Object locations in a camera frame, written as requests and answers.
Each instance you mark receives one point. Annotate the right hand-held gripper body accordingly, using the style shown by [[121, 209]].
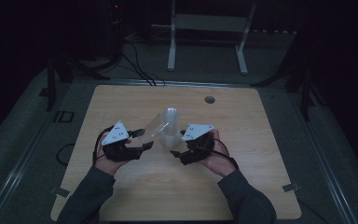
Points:
[[197, 143]]

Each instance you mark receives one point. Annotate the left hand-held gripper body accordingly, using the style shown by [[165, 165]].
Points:
[[116, 140]]

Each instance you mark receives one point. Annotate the stack of clear plastic cups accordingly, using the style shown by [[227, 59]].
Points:
[[171, 129]]

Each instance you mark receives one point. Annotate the single clear plastic cup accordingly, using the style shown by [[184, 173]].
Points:
[[154, 129]]

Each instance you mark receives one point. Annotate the person's left hand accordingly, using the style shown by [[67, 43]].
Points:
[[108, 163]]

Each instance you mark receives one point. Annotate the person's right hand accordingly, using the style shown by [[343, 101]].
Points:
[[219, 161]]

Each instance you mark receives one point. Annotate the grey tape strip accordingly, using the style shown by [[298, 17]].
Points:
[[291, 187], [59, 191]]

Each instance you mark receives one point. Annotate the black tripod stand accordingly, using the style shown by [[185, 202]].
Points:
[[298, 84], [68, 73]]

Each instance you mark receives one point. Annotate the white metal stand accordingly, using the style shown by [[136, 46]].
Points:
[[208, 23]]

